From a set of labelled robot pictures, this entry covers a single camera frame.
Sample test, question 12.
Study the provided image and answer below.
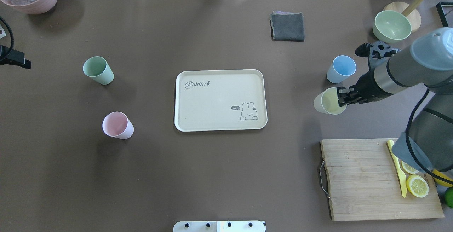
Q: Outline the wooden cutting board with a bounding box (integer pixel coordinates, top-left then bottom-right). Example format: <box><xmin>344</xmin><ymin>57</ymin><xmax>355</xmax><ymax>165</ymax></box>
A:
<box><xmin>320</xmin><ymin>139</ymin><xmax>444</xmax><ymax>222</ymax></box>

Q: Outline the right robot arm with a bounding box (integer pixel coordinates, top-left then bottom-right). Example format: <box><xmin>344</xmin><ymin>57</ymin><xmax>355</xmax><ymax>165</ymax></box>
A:
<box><xmin>337</xmin><ymin>27</ymin><xmax>453</xmax><ymax>183</ymax></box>

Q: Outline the dark grey folded cloth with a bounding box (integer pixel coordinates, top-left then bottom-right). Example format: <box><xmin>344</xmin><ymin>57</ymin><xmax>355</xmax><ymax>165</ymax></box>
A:
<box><xmin>270</xmin><ymin>11</ymin><xmax>305</xmax><ymax>42</ymax></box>

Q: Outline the cream rabbit tray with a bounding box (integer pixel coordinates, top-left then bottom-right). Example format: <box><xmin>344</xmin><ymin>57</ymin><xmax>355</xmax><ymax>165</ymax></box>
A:
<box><xmin>174</xmin><ymin>69</ymin><xmax>268</xmax><ymax>132</ymax></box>

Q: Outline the cream plastic cup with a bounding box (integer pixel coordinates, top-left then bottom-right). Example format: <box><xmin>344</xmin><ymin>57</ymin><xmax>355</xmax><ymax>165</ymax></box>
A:
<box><xmin>313</xmin><ymin>87</ymin><xmax>347</xmax><ymax>115</ymax></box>

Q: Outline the green lime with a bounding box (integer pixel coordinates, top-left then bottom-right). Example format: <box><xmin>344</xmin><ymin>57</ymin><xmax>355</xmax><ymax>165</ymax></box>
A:
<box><xmin>443</xmin><ymin>187</ymin><xmax>453</xmax><ymax>209</ymax></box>

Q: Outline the lemon slice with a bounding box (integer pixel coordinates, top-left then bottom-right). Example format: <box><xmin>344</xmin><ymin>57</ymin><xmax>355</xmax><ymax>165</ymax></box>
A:
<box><xmin>406</xmin><ymin>174</ymin><xmax>429</xmax><ymax>198</ymax></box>
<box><xmin>401</xmin><ymin>161</ymin><xmax>419</xmax><ymax>174</ymax></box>

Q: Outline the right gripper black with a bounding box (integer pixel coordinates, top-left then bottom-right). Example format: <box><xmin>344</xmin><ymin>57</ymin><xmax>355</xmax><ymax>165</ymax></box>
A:
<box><xmin>337</xmin><ymin>41</ymin><xmax>401</xmax><ymax>107</ymax></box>

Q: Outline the green bowl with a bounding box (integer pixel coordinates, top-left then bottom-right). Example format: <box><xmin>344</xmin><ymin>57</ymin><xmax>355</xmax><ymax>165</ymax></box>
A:
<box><xmin>372</xmin><ymin>11</ymin><xmax>412</xmax><ymax>44</ymax></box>

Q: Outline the green plastic cup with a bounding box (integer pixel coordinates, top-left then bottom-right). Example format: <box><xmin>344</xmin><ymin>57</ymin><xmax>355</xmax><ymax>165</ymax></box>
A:
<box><xmin>83</xmin><ymin>56</ymin><xmax>114</xmax><ymax>85</ymax></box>

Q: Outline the blue plastic cup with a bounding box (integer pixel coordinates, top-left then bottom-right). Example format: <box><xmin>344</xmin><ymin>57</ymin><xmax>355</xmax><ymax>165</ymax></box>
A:
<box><xmin>326</xmin><ymin>55</ymin><xmax>357</xmax><ymax>84</ymax></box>

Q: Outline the yellow plastic knife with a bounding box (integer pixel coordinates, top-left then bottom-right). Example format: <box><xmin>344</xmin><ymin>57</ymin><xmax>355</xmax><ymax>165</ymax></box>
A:
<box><xmin>386</xmin><ymin>139</ymin><xmax>407</xmax><ymax>198</ymax></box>

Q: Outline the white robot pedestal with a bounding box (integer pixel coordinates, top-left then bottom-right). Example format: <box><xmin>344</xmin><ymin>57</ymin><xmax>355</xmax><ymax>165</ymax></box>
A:
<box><xmin>173</xmin><ymin>220</ymin><xmax>266</xmax><ymax>232</ymax></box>

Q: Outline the wooden mug tree stand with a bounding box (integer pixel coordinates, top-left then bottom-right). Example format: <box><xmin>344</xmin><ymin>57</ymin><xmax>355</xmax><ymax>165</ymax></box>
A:
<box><xmin>383</xmin><ymin>0</ymin><xmax>424</xmax><ymax>33</ymax></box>

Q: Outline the pink plastic cup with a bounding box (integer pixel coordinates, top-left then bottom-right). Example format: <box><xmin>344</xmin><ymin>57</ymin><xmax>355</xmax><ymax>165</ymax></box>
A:
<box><xmin>102</xmin><ymin>111</ymin><xmax>134</xmax><ymax>139</ymax></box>

